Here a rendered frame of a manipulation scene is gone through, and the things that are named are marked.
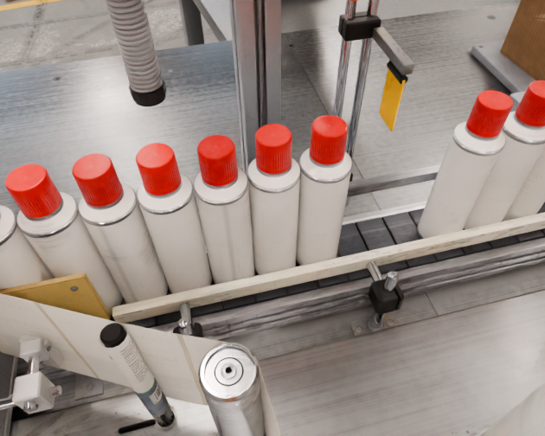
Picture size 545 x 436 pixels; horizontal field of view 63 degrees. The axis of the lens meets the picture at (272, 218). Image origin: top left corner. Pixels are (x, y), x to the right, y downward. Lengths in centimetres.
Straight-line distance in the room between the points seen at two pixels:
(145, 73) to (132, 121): 43
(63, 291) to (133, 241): 8
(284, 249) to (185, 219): 12
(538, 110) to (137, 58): 38
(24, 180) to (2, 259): 8
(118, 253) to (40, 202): 9
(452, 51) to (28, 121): 87
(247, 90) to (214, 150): 14
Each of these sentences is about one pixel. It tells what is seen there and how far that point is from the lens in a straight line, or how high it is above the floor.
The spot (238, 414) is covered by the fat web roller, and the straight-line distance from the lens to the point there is 31.
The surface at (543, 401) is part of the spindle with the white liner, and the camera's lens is 34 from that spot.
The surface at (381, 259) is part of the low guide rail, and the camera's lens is 54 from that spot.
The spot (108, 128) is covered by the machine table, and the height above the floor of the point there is 83.
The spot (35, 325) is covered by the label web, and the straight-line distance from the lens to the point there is 41.
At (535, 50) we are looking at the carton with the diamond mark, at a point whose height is 90.
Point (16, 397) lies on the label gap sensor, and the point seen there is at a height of 101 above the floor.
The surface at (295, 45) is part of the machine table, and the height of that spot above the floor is 83.
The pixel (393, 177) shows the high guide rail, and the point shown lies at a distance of 55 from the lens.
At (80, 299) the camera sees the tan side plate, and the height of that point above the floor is 95.
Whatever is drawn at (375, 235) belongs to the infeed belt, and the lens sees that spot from 60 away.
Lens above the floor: 134
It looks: 50 degrees down
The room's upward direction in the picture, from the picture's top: 1 degrees counter-clockwise
